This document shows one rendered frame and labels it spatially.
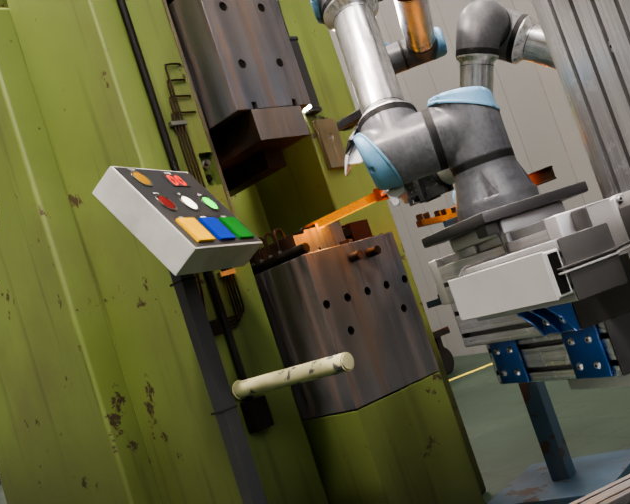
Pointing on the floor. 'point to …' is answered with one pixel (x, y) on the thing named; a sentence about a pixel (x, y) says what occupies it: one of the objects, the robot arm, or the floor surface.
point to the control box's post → (219, 390)
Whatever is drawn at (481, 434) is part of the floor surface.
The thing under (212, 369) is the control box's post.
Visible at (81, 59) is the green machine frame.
